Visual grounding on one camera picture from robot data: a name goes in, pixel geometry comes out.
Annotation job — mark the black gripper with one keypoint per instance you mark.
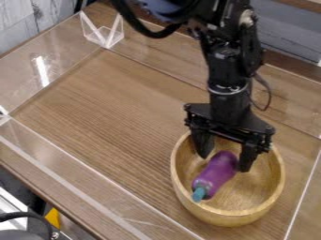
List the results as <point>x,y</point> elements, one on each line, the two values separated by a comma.
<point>227,117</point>

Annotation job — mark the purple toy eggplant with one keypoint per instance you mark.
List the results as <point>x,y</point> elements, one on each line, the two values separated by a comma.
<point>215,176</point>

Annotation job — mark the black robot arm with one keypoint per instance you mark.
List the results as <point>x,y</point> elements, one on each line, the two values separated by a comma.
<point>225,26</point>

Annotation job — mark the light wooden bowl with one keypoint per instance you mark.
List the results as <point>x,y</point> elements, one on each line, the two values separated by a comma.
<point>247,197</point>

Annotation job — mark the yellow black device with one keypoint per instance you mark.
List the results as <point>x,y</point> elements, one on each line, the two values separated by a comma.
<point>55,218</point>

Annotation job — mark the clear acrylic corner bracket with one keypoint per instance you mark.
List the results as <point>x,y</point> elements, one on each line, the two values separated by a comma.
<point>105,36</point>

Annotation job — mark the clear acrylic tray wall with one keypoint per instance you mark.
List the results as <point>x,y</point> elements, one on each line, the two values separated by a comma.
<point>108,210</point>

